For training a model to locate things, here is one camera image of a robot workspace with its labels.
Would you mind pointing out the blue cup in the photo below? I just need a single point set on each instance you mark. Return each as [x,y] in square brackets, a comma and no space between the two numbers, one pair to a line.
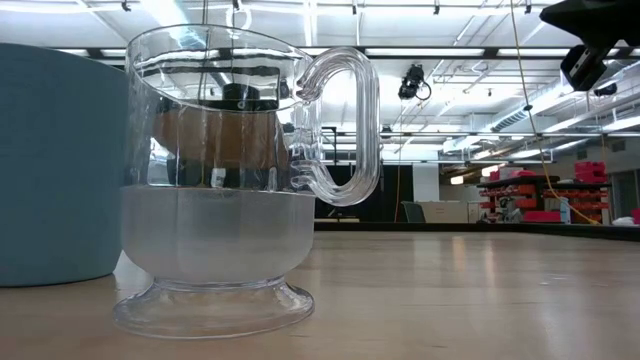
[60,175]

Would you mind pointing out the black hanging camera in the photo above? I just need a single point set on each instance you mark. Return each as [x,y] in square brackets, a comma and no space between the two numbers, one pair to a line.
[412,80]

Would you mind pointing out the grey chair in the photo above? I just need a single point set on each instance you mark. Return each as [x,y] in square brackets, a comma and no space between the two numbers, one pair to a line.
[414,212]

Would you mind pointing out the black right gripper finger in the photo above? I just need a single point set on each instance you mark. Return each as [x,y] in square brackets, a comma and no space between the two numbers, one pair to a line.
[580,67]

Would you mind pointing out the clear plastic mug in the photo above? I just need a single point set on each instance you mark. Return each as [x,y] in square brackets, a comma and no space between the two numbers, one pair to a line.
[215,235]

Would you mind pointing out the beige cabinet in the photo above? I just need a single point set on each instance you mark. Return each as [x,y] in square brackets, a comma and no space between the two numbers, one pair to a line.
[445,212]

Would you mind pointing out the shelving with red bins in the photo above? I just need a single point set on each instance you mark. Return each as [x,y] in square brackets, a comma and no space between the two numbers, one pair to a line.
[540,216]

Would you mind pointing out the black aluminium table frame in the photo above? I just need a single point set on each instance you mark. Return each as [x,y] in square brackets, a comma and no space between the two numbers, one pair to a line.
[500,227]

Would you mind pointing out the black partition wall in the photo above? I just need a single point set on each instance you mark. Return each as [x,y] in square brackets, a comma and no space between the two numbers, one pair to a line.
[385,195]

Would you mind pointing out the white spray bottle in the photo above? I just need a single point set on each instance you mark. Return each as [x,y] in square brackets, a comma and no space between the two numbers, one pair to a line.
[565,212]

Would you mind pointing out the black ceiling device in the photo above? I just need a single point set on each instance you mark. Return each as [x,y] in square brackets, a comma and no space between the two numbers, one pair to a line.
[606,90]

